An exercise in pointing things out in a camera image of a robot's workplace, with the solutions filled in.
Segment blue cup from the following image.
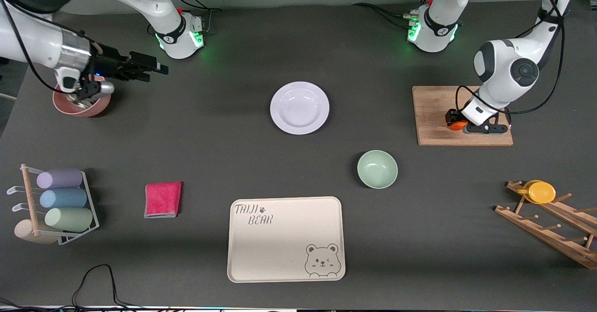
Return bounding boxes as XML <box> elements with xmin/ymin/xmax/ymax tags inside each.
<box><xmin>39</xmin><ymin>188</ymin><xmax>88</xmax><ymax>209</ymax></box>

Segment beige cup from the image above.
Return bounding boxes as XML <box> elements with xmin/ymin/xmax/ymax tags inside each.
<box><xmin>14</xmin><ymin>219</ymin><xmax>60</xmax><ymax>245</ymax></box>

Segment wooden peg drying rack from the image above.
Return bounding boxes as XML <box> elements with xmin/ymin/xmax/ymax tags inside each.
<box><xmin>494</xmin><ymin>180</ymin><xmax>597</xmax><ymax>270</ymax></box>

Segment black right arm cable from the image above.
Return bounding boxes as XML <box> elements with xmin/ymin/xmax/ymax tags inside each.
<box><xmin>0</xmin><ymin>0</ymin><xmax>61</xmax><ymax>96</ymax></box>

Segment pink bowl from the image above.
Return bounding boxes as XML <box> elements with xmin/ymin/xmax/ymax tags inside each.
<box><xmin>52</xmin><ymin>86</ymin><xmax>112</xmax><ymax>118</ymax></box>

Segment beige bear print tray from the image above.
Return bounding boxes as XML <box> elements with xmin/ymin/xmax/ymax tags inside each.
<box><xmin>227</xmin><ymin>196</ymin><xmax>346</xmax><ymax>283</ymax></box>

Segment white round plate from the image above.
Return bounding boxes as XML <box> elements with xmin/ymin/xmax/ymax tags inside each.
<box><xmin>270</xmin><ymin>82</ymin><xmax>330</xmax><ymax>135</ymax></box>

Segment light green bowl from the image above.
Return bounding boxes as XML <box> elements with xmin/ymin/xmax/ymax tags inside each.
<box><xmin>357</xmin><ymin>150</ymin><xmax>398</xmax><ymax>189</ymax></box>

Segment wooden cutting board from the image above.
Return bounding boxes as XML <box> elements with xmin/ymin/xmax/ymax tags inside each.
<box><xmin>412</xmin><ymin>86</ymin><xmax>514</xmax><ymax>146</ymax></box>

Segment black left base cables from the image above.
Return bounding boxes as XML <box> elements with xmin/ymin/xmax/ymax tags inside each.
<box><xmin>352</xmin><ymin>0</ymin><xmax>437</xmax><ymax>23</ymax></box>

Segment pale green cup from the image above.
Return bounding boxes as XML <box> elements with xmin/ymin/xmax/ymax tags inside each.
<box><xmin>45</xmin><ymin>208</ymin><xmax>94</xmax><ymax>233</ymax></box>

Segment metal scoop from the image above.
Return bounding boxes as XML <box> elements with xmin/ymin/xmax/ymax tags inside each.
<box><xmin>65</xmin><ymin>93</ymin><xmax>101</xmax><ymax>110</ymax></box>

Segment purple cup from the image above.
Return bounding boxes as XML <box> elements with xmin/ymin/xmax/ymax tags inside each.
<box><xmin>36</xmin><ymin>169</ymin><xmax>83</xmax><ymax>190</ymax></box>

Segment white wire cup rack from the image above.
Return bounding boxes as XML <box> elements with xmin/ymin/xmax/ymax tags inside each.
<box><xmin>7</xmin><ymin>164</ymin><xmax>100</xmax><ymax>246</ymax></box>

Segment pink folded cloth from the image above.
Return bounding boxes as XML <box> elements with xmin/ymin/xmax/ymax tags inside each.
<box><xmin>144</xmin><ymin>181</ymin><xmax>183</xmax><ymax>219</ymax></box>

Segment black base cables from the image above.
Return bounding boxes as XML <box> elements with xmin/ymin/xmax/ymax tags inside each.
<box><xmin>352</xmin><ymin>0</ymin><xmax>437</xmax><ymax>23</ymax></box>
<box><xmin>170</xmin><ymin>0</ymin><xmax>222</xmax><ymax>35</ymax></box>

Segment yellow cup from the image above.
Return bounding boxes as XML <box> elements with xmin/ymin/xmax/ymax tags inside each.
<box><xmin>518</xmin><ymin>180</ymin><xmax>556</xmax><ymax>204</ymax></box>

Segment black right base cables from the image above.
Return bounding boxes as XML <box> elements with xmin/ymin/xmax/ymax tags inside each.
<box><xmin>170</xmin><ymin>0</ymin><xmax>222</xmax><ymax>35</ymax></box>

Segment black cable loop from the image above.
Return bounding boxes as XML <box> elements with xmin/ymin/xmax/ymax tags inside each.
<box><xmin>70</xmin><ymin>264</ymin><xmax>140</xmax><ymax>311</ymax></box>

